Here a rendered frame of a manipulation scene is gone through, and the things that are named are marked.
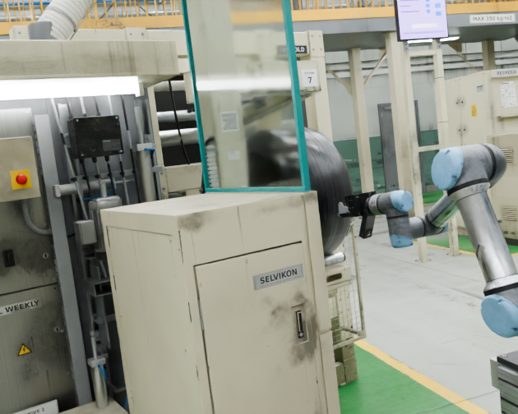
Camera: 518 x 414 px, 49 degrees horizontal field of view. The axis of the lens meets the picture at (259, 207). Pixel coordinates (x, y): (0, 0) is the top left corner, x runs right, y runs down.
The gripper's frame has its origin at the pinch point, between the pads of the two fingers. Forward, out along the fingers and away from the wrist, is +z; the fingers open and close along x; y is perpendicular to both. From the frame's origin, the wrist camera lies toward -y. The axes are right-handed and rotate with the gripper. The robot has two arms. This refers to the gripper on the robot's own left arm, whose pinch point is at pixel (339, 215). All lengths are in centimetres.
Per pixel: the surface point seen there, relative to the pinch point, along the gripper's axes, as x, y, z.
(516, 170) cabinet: -423, 0, 200
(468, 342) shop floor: -152, -101, 79
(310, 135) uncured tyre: -0.6, 34.0, 9.7
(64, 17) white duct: 80, 91, 38
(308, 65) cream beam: -30, 71, 39
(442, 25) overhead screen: -363, 164, 213
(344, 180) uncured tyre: -4.9, 13.3, -0.8
